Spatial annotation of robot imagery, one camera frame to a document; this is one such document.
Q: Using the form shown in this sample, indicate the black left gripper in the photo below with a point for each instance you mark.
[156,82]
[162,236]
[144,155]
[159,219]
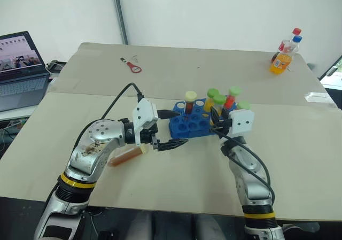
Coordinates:
[147,135]

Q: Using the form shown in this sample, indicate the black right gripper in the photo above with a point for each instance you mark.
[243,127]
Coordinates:
[224,125]

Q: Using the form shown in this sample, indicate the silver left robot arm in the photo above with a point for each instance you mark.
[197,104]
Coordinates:
[93,146]

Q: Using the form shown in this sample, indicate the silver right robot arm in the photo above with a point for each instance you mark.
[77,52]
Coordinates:
[248,170]

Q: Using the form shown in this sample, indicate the blue test tube rack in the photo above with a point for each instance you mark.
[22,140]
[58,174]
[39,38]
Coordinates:
[187,126]

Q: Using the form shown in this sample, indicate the pale yellow tube green cap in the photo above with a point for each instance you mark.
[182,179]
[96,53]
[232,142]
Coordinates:
[219,101]

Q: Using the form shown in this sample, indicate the red tube green cap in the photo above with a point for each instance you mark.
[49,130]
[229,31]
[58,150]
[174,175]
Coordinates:
[232,97]

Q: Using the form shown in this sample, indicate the short tube green cap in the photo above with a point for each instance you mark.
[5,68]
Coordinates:
[243,105]

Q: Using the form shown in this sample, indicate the dark red tube cream cap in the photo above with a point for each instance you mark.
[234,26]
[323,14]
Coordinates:
[190,102]

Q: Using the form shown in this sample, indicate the orange tube cream cap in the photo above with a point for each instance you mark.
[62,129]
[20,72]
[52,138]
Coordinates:
[125,155]

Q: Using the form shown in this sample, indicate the red bottle opener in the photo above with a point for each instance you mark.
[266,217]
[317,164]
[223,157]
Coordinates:
[134,67]

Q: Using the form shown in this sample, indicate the orange soda bottle blue cap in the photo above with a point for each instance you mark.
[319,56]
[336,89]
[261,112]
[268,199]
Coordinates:
[280,62]

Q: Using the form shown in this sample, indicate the small black clip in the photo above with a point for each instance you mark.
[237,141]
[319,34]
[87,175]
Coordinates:
[123,59]

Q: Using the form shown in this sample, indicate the dark cola bottle red label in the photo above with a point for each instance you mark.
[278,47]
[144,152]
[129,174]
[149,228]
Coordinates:
[282,49]

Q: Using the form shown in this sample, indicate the grey vertical pole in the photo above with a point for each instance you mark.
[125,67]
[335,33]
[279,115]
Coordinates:
[120,12]

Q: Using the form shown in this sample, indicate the open laptop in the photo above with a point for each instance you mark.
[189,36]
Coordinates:
[18,74]

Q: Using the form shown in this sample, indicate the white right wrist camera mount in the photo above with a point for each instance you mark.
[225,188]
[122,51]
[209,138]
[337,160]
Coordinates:
[241,122]

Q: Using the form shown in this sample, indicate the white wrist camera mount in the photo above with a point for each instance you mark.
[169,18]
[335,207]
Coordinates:
[143,111]
[241,122]

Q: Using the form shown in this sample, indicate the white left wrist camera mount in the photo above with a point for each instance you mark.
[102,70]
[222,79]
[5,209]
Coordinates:
[143,111]

